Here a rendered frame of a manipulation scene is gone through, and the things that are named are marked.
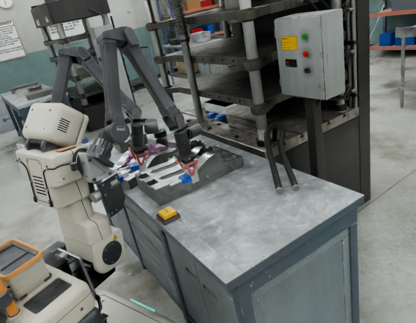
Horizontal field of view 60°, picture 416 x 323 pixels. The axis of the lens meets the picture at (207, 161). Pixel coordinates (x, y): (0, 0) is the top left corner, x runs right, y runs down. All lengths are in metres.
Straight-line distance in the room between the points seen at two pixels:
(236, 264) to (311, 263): 0.37
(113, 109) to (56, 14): 4.80
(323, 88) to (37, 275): 1.47
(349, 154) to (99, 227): 1.78
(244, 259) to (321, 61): 1.01
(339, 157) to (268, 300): 1.41
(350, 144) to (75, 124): 1.86
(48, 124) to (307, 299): 1.22
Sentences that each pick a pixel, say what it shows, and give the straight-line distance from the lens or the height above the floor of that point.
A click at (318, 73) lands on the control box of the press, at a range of 1.86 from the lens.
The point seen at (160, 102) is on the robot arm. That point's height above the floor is 1.29.
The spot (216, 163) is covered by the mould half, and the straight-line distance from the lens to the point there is 1.80.
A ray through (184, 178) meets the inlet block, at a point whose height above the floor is 0.95.
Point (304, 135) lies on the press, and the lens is 2.29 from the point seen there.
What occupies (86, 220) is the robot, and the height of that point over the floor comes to 0.91.
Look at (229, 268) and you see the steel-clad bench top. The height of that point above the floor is 0.80.
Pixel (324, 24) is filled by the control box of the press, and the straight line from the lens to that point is 1.83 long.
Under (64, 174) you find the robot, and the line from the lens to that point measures 1.41.
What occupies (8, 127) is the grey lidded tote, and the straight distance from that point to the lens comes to 8.18.
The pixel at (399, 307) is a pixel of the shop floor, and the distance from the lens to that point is 2.26.
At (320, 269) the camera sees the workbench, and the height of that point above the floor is 0.55.
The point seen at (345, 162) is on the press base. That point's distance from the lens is 2.68.
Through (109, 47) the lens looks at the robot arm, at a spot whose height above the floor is 1.54.
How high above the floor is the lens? 1.63
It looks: 24 degrees down
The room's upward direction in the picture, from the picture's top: 12 degrees counter-clockwise
